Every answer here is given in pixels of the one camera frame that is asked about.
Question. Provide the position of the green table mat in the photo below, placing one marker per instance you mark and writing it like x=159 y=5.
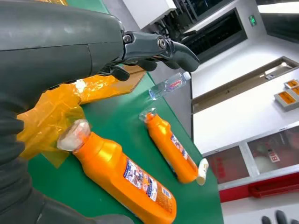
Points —
x=121 y=123

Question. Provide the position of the yellow taped cardboard sheet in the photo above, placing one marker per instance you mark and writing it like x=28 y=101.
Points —
x=53 y=114

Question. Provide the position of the green exit sign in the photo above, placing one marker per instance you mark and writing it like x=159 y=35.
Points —
x=252 y=20

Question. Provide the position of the clear water bottle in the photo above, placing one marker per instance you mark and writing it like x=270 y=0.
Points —
x=167 y=86

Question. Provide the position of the large orange detergent bottle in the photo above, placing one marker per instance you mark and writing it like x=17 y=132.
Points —
x=109 y=167

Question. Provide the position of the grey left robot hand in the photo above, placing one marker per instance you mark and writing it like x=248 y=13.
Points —
x=58 y=46

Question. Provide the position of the black framed glass partition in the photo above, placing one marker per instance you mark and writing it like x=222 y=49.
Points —
x=217 y=34

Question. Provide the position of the small orange detergent bottle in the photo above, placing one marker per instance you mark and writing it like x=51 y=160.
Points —
x=167 y=145

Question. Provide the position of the orange wall sign grey frame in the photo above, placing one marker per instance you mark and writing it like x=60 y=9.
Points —
x=291 y=83
x=287 y=99

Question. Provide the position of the red fire cabinet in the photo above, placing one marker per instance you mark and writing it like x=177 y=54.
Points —
x=268 y=154

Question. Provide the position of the small white bottle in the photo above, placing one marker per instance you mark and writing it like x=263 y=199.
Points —
x=202 y=171

